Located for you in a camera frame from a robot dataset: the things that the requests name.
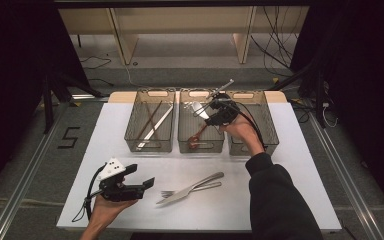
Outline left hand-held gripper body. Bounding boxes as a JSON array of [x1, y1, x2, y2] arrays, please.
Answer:
[[96, 157, 148, 203]]

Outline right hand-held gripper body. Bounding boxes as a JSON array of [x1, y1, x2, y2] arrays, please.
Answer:
[[206, 79, 242, 126]]

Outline clear grey plastic bin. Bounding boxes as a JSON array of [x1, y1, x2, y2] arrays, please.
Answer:
[[123, 88, 176, 155], [224, 89, 280, 157], [177, 87, 226, 154]]

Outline brown wooden spoon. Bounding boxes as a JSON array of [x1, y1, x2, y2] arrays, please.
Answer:
[[187, 123, 212, 150]]

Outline brown wooden chopstick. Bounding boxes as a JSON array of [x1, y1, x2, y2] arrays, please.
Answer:
[[135, 100, 164, 141], [144, 102, 161, 143]]

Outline person's right hand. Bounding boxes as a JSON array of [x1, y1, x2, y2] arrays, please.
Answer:
[[219, 114, 266, 158]]

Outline person's left hand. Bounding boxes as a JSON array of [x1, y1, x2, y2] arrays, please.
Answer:
[[88, 179, 138, 228]]

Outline white table mat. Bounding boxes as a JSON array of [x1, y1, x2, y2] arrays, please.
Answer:
[[56, 101, 343, 233]]

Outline black metal stand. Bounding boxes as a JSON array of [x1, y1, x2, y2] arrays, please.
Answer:
[[268, 49, 328, 129], [41, 71, 106, 134]]

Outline beige wooden desk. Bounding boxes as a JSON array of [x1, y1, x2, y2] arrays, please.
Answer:
[[59, 6, 310, 66]]

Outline black curtain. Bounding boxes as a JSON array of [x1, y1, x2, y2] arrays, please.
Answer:
[[289, 0, 384, 221], [0, 0, 91, 204]]

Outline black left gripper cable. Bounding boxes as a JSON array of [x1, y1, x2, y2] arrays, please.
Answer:
[[71, 164, 108, 224]]

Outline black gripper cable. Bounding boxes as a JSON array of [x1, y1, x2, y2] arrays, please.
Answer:
[[71, 164, 108, 224], [231, 101, 268, 151]]

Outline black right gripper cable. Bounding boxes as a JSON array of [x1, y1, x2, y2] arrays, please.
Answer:
[[231, 101, 268, 151]]

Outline short aluminium rail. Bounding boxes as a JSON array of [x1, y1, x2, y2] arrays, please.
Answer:
[[71, 94, 110, 102]]

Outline bundle of black cables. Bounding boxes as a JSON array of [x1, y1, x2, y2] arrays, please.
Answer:
[[249, 5, 303, 78]]

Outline black floor cable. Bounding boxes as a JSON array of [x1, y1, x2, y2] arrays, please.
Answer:
[[88, 78, 114, 88], [79, 55, 113, 70]]

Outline white floor cable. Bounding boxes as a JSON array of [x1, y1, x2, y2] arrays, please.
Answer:
[[123, 63, 141, 88]]

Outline long aluminium rail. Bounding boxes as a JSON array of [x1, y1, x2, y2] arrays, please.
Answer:
[[0, 103, 69, 240], [308, 113, 384, 240]]

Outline white cable with plug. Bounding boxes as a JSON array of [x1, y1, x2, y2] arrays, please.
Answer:
[[322, 102, 338, 128]]

